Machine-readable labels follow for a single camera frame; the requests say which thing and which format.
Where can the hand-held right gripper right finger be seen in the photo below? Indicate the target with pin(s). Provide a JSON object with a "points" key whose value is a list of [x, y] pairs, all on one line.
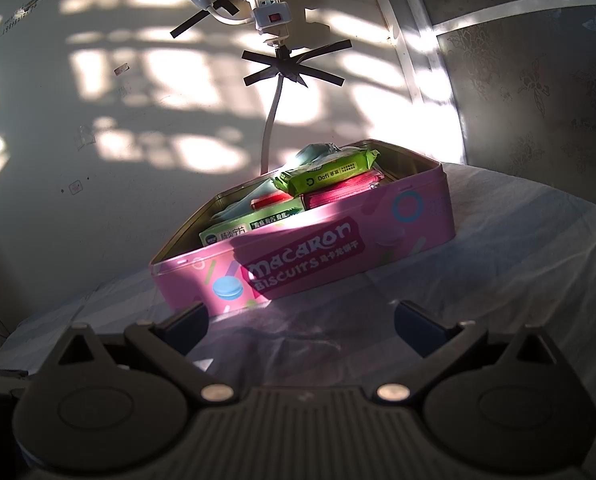
{"points": [[418, 330]]}

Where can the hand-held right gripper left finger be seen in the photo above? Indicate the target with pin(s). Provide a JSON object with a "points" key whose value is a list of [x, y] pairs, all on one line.
{"points": [[187, 330]]}

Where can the green medicine box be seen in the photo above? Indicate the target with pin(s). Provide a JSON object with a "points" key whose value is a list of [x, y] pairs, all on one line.
{"points": [[237, 227]]}

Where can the pink biscuit tin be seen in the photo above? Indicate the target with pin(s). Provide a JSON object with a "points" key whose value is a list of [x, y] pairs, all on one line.
{"points": [[328, 255]]}

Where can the red cardboard box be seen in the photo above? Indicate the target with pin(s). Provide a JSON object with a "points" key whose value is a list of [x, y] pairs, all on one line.
{"points": [[268, 201]]}

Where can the pale teal fabric pouch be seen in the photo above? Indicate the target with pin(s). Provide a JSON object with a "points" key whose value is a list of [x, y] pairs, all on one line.
{"points": [[248, 191]]}

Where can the magenta zip pouch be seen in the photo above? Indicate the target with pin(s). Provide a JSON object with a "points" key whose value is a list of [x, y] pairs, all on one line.
{"points": [[343, 192]]}

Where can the green wet wipes packet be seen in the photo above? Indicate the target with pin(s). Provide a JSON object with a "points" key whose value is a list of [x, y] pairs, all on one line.
{"points": [[328, 175]]}

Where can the black tape cross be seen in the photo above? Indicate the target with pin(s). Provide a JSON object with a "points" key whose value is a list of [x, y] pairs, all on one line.
{"points": [[293, 62], [212, 2]]}

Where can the pink outlined wall sticker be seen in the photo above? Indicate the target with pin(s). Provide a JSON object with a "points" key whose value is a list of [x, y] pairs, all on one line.
{"points": [[75, 187]]}

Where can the clear wall sticker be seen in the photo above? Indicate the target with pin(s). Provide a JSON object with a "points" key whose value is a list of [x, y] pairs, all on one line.
{"points": [[85, 137]]}

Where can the small reddish wall sticker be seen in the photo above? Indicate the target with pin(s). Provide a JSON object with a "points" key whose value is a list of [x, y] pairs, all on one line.
{"points": [[121, 69]]}

